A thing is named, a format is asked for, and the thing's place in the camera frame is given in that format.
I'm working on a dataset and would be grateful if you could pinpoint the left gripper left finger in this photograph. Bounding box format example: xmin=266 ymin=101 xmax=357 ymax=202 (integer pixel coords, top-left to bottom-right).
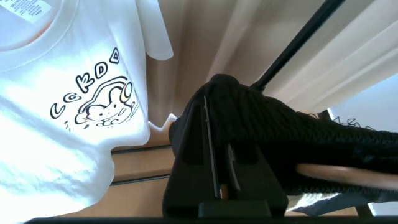
xmin=161 ymin=96 xmax=219 ymax=218

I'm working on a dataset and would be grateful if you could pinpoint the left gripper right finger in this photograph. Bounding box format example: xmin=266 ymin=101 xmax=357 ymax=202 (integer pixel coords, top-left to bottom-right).
xmin=218 ymin=142 xmax=290 ymax=216

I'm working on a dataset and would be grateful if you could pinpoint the black garment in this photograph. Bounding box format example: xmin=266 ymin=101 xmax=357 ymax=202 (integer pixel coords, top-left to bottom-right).
xmin=167 ymin=73 xmax=398 ymax=205

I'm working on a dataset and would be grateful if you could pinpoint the pink clothes hanger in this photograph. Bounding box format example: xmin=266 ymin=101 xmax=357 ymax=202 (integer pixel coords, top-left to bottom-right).
xmin=295 ymin=163 xmax=398 ymax=191

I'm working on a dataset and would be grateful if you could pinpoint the white printed shirt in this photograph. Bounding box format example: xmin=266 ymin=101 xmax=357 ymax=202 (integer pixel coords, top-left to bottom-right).
xmin=0 ymin=0 xmax=174 ymax=223

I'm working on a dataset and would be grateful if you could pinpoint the white laundry basket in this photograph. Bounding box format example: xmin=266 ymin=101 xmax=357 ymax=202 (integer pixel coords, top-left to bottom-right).
xmin=285 ymin=190 xmax=374 ymax=218

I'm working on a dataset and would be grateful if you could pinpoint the black clothes rack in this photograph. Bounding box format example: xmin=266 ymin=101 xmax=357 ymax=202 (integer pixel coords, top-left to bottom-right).
xmin=110 ymin=0 xmax=346 ymax=187

